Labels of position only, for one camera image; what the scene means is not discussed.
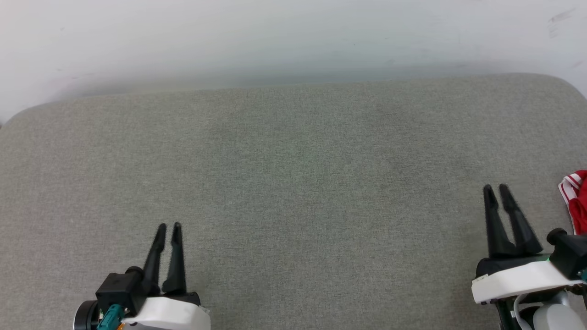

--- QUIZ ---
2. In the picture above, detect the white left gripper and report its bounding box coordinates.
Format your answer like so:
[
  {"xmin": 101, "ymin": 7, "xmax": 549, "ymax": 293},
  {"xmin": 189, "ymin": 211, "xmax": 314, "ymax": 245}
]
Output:
[{"xmin": 120, "ymin": 222, "xmax": 211, "ymax": 330}]

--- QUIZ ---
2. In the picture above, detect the teal left camera cable plug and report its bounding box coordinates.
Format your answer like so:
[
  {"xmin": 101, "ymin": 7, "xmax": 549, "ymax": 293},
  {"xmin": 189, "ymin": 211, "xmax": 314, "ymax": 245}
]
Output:
[{"xmin": 97, "ymin": 304, "xmax": 125, "ymax": 330}]

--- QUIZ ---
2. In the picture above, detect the red and white garment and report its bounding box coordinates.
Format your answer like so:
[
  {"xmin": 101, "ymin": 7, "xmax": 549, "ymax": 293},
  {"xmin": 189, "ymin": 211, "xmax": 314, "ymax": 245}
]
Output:
[{"xmin": 558, "ymin": 170, "xmax": 587, "ymax": 236}]

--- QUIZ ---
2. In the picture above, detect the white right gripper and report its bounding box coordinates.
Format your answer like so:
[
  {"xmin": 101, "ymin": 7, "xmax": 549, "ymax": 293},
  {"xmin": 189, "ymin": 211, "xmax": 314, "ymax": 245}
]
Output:
[{"xmin": 471, "ymin": 183, "xmax": 576, "ymax": 305}]

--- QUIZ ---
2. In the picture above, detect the grey fabric sofa cushion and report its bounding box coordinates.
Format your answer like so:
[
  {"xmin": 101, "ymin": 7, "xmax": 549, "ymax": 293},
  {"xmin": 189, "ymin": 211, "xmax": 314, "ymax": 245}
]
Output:
[{"xmin": 0, "ymin": 73, "xmax": 587, "ymax": 330}]

